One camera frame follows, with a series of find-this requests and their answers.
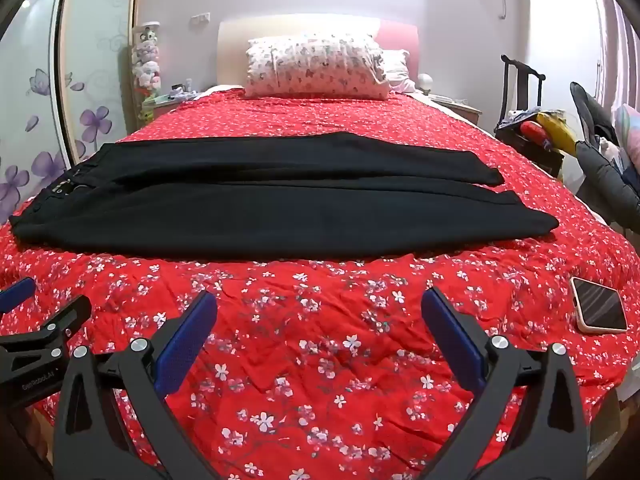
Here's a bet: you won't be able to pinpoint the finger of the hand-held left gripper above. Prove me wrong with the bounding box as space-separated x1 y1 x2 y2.
0 296 92 357
0 277 37 313

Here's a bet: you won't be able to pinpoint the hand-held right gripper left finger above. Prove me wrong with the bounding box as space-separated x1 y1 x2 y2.
52 290 221 480

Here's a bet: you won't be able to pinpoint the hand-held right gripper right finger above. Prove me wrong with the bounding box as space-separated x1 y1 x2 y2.
421 287 591 480

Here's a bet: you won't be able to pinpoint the black pants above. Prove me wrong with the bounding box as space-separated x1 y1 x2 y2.
9 131 560 263

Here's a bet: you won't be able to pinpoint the red floral bedspread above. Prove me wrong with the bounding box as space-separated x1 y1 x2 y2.
0 85 640 480

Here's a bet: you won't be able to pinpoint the smartphone with pink case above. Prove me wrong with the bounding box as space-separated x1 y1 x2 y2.
571 276 628 334

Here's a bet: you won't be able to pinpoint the black wooden chair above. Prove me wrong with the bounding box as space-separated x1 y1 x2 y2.
494 55 566 177

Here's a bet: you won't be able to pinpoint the grey padded jacket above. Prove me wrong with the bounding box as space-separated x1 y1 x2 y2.
570 82 640 233

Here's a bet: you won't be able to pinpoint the red bag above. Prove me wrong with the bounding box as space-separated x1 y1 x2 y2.
520 121 549 149

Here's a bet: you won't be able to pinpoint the floral sliding door wardrobe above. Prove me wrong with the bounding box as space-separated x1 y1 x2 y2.
0 0 142 221

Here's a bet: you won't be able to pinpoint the yellow bag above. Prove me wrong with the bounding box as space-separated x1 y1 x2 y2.
536 112 578 157

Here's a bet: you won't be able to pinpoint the white nightstand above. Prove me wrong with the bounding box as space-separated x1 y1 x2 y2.
430 93 483 126

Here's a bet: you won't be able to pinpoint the cluttered nightstand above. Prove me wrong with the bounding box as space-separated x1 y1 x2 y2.
140 80 211 123

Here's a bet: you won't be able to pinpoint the stack of plush toys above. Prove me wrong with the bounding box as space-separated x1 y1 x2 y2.
131 21 163 107

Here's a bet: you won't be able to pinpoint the pale pink pillow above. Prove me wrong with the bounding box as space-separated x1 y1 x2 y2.
380 49 418 93

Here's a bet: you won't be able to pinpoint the cream and pink headboard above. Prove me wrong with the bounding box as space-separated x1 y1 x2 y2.
217 15 420 90

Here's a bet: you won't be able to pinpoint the white printed pillow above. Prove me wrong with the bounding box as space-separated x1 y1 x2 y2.
244 33 391 100

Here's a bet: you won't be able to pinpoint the pink curtain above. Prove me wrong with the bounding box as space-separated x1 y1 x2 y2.
595 0 640 111

